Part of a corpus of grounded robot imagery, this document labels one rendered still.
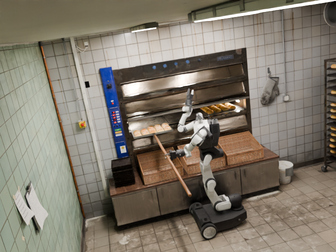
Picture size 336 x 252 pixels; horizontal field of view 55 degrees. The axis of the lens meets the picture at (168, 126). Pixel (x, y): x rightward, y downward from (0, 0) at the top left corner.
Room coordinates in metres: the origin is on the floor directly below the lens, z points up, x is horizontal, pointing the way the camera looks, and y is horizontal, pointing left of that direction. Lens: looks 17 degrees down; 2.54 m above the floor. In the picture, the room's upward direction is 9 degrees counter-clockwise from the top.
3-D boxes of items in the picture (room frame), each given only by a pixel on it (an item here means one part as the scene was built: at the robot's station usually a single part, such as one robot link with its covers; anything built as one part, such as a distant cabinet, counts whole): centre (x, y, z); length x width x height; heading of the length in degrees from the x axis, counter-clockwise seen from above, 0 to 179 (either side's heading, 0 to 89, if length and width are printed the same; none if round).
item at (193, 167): (4.28, -0.40, 0.72); 0.56 x 0.49 x 0.28; 100
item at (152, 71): (4.56, -0.32, 1.99); 1.80 x 0.08 x 0.21; 100
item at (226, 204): (3.67, -0.53, 0.28); 0.21 x 0.20 x 0.13; 99
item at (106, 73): (5.27, 0.87, 1.07); 1.93 x 0.16 x 2.15; 10
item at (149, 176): (4.17, 0.20, 0.72); 0.56 x 0.49 x 0.28; 101
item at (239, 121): (4.54, -0.33, 1.02); 1.79 x 0.11 x 0.19; 100
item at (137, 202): (4.24, -0.27, 0.29); 2.42 x 0.56 x 0.58; 100
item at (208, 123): (3.65, -0.45, 1.27); 0.34 x 0.30 x 0.36; 177
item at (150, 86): (4.54, -0.33, 1.80); 1.79 x 0.11 x 0.19; 100
